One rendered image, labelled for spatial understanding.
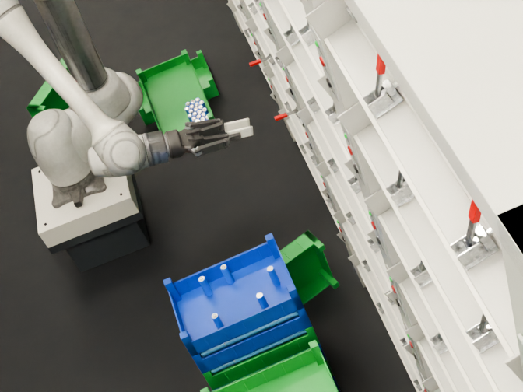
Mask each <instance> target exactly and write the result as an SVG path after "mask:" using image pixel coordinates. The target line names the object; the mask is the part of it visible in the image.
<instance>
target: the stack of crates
mask: <svg viewBox="0 0 523 392"><path fill-rule="evenodd" d="M308 344H309V346H310V348H309V349H308V350H305V351H303V352H300V353H298V354H296V355H293V356H291V357H289V358H287V359H284V360H282V361H280V362H277V363H275V364H273V365H271V366H268V367H266V368H264V369H261V370H259V371H257V372H255V373H252V374H250V375H248V376H245V377H243V378H241V379H239V380H236V381H234V382H232V383H229V384H227V385H225V386H223V387H220V388H218V389H216V390H213V391H211V392H339V391H338V389H337V386H336V385H335V381H334V380H333V378H332V375H331V373H330V371H329V368H328V366H327V364H326V361H325V359H324V357H323V355H322V353H321V349H320V348H319V346H318V343H317V341H316V340H313V341H311V342H309V343H308ZM200 392H210V390H209V388H208V387H206V388H204V389H201V390H200Z"/></svg>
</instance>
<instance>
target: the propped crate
mask: <svg viewBox="0 0 523 392"><path fill-rule="evenodd" d="M181 53H182V55H179V56H177V57H175V58H172V59H170V60H168V61H165V62H163V63H161V64H158V65H156V66H153V67H152V68H148V69H146V70H145V71H142V70H141V69H137V70H135V71H136V73H137V75H138V77H139V81H140V82H141V85H142V88H143V91H144V93H145V95H146V99H147V101H148V103H149V106H150V109H151V111H152V113H153V116H154V119H155V122H156V125H157V127H158V129H159V131H162V132H163V135H164V133H165V131H171V130H175V129H177V130H178V131H181V130H183V129H184V128H185V122H190V121H189V119H188V115H187V113H186V111H185V107H186V105H185V104H186V102H191V100H195V99H196V98H197V97H198V98H199V99H200V100H203V101H204V103H205V105H206V107H207V111H208V112H209V113H208V114H207V117H208V119H209V120H212V119H215V118H214V116H213V113H212V110H211V108H210V106H209V102H208V100H207V99H206V97H205V94H204V91H203V88H202V86H201V84H200V82H199V79H198V76H197V74H196V72H195V69H194V66H193V64H192V63H191V59H190V58H189V56H188V52H187V51H186V49H185V50H182V51H181Z"/></svg>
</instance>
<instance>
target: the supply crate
mask: <svg viewBox="0 0 523 392"><path fill-rule="evenodd" d="M265 239H266V241H267V242H266V243H263V244H261V245H258V246H256V247H254V248H251V249H250V250H246V251H245V252H243V253H241V254H238V255H236V256H233V257H231V258H228V259H226V260H225V261H221V262H219V263H218V264H214V265H213V266H211V267H208V268H206V269H203V270H201V271H199V272H196V273H194V274H193V275H189V276H188V277H185V278H183V279H181V280H178V281H176V282H172V280H171V278H167V279H164V280H163V283H164V285H165V287H166V289H167V291H168V293H169V296H170V301H171V303H172V306H173V309H174V313H175V316H176V319H177V323H178V327H179V329H180V334H179V335H180V337H181V340H182V342H183V343H184V346H185V347H186V349H187V350H188V352H189V353H190V355H191V357H193V356H195V355H197V354H200V353H202V352H205V351H207V350H209V349H211V348H214V347H216V346H218V345H221V344H223V343H225V342H227V341H230V340H232V339H234V338H237V337H239V336H241V335H243V334H246V333H248V332H250V331H253V330H255V329H257V328H259V327H262V326H264V325H266V324H269V323H271V322H273V321H275V320H278V319H280V318H282V317H285V316H287V315H289V314H291V313H294V312H296V311H298V310H301V309H303V308H304V305H303V304H302V302H301V299H300V297H299V294H298V292H297V289H296V287H295V285H294V284H293V280H292V278H291V276H290V273H289V272H288V269H287V267H286V264H285V262H284V260H283V257H282V255H281V253H280V251H279V248H278V246H277V244H276V242H275V239H274V237H273V235H272V233H270V234H268V235H266V236H265ZM223 264H226V266H227V267H228V269H229V271H230V273H231V275H232V276H233V279H234V283H233V284H231V285H229V284H228V283H227V281H226V279H225V277H224V275H223V273H222V271H221V270H220V266H221V265H223ZM268 266H273V267H274V269H275V271H276V274H277V276H278V278H279V280H280V285H279V286H274V285H273V283H272V280H271V279H270V277H269V273H268V272H267V267H268ZM200 276H204V277H205V279H206V281H207V282H208V284H209V286H210V288H211V290H212V295H211V296H207V295H206V294H205V292H204V290H203V288H202V286H201V285H200V283H199V281H198V278H199V277H200ZM259 292H262V293H263V295H264V297H265V299H266V301H267V303H268V305H269V307H267V308H264V309H262V308H261V306H260V304H259V302H258V299H257V297H256V295H257V293H259ZM213 313H218V314H219V317H220V319H221V321H222V322H223V324H224V327H221V328H219V329H218V328H217V327H216V325H215V323H214V322H213V320H212V318H211V316H212V314H213Z"/></svg>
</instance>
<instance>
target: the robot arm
mask: <svg viewBox="0 0 523 392"><path fill-rule="evenodd" d="M34 2H35V4H36V6H37V8H38V10H39V12H40V14H41V16H42V18H43V20H44V22H45V24H46V26H47V28H48V30H49V32H50V34H51V36H52V38H53V40H54V42H55V44H56V46H57V48H58V50H59V52H60V54H61V56H62V58H63V60H64V62H65V64H66V66H67V68H68V70H69V72H70V73H69V72H68V71H67V70H66V68H65V67H64V66H63V65H62V64H61V62H60V61H59V60H58V59H57V58H56V57H55V56H54V55H53V53H52V52H51V51H50V49H49V48H48V47H47V45H46V44H45V43H44V42H43V40H42V39H41V37H40V35H39V34H38V32H37V31H36V29H35V28H34V26H33V24H32V23H31V21H30V19H29V17H28V15H27V14H26V12H25V10H24V8H23V7H22V6H21V4H20V3H19V1H18V0H0V37H1V38H3V39H4V40H5V41H6V42H8V43H9V44H10V45H11V46H12V47H14V48H15V49H16V50H17V51H18V52H19V53H20V54H21V55H22V56H23V57H24V58H25V59H26V60H27V61H28V62H29V63H30V64H31V65H32V66H33V67H34V68H35V69H36V70H37V71H38V72H39V73H40V75H41V76H42V77H43V78H44V79H45V80H46V81H47V83H48V84H49V85H50V86H51V87H52V88H53V89H54V90H55V91H56V92H57V94H58V95H59V96H60V97H61V98H62V99H63V100H64V101H65V102H66V103H67V104H68V105H69V106H70V108H68V109H66V110H61V109H48V110H44V111H42V112H40V113H39V114H37V115H35V116H34V117H33V118H32V120H31V121H30V123H29V125H28V128H27V139H28V144H29V147H30V151H31V153H32V155H33V157H34V159H35V161H36V163H37V165H38V166H39V167H40V169H41V171H42V172H43V173H44V175H45V176H46V177H47V179H49V181H50V182H51V185H52V190H53V199H52V202H51V204H52V206H53V207H54V208H60V207H61V206H63V205H65V204H68V203H69V202H72V201H73V203H74V205H75V207H77V208H79V207H81V206H82V205H83V199H84V197H87V196H89V195H91V194H96V193H102V192H104V191H105V190H106V189H107V186H106V184H105V183H104V177H123V176H130V175H132V174H135V173H137V172H139V171H140V170H142V169H144V168H146V167H149V166H155V165H158V164H161V163H167V162H168V161H169V158H168V157H170V158H171V159H173V158H177V157H181V156H183V155H184V153H186V152H188V153H193V154H195V158H199V157H201V156H203V155H205V154H209V153H211V152H216V151H219V150H221V149H226V148H229V144H230V142H231V141H234V140H238V139H241V138H244V137H247V136H252V135H253V127H252V126H250V121H249V118H245V119H242V120H238V121H229V122H225V123H224V120H220V119H219V118H217V119H212V120H206V121H197V122H185V128H184V129H183V130H181V131H178V130H177V129H175V130H171V131H165V133H164V135H163V132H162V131H153V132H150V133H144V134H142V135H137V134H136V133H135V132H134V131H133V130H132V129H131V128H130V127H129V126H128V124H129V123H130V122H131V121H132V120H133V118H134V117H135V116H136V114H137V113H138V112H139V110H140V108H141V106H142V102H143V93H142V89H141V87H140V86H139V84H138V83H137V82H136V81H135V80H134V79H133V78H132V77H131V76H130V75H128V74H126V73H123V72H115V71H113V70H111V69H109V68H105V67H104V65H103V63H102V61H101V60H100V56H99V55H98V53H97V50H96V48H95V46H94V44H93V42H92V39H91V37H90V35H89V33H88V30H87V28H86V26H85V24H84V22H83V19H82V17H81V15H80V12H79V10H78V8H77V6H76V3H75V1H74V0H34ZM70 74H71V75H70ZM221 131H225V132H226V133H227V134H223V135H214V134H216V133H219V132H221ZM210 135H212V136H210ZM201 140H202V142H201Z"/></svg>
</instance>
